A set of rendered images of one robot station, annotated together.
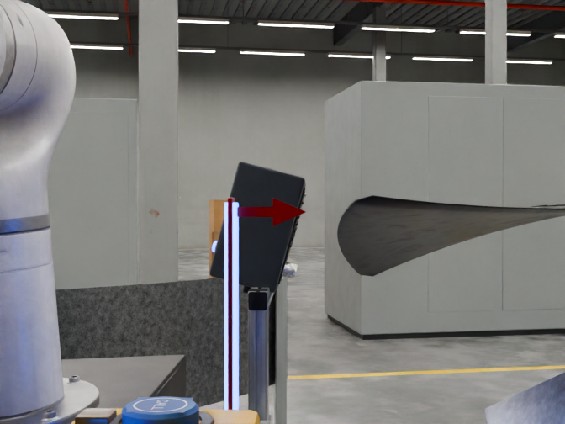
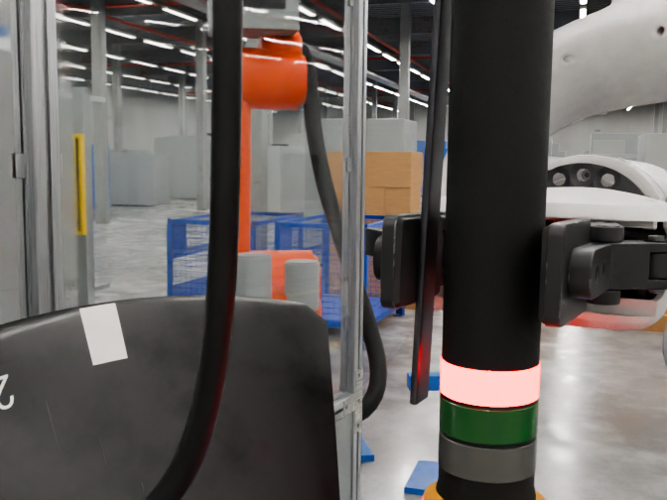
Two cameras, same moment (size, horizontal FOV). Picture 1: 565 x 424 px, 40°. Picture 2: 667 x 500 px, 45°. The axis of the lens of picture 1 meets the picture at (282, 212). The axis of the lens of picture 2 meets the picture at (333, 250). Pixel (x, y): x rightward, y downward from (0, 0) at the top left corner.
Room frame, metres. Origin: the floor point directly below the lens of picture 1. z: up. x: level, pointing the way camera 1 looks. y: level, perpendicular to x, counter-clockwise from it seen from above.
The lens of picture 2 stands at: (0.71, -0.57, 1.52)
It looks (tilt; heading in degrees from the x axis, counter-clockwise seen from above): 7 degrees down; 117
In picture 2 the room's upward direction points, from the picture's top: 1 degrees clockwise
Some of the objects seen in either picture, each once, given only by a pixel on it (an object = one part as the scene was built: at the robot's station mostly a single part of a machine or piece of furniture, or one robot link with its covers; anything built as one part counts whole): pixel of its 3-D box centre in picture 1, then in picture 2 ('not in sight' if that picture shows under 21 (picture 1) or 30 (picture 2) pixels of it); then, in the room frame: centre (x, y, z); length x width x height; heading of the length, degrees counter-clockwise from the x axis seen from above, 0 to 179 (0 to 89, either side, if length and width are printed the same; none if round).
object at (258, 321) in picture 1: (258, 353); not in sight; (1.18, 0.04, 0.96); 0.03 x 0.03 x 0.20; 88
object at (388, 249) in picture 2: not in sight; (397, 253); (0.60, -0.29, 1.48); 0.07 x 0.03 x 0.03; 88
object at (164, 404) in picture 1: (161, 417); not in sight; (0.40, 0.06, 1.08); 0.04 x 0.04 x 0.02
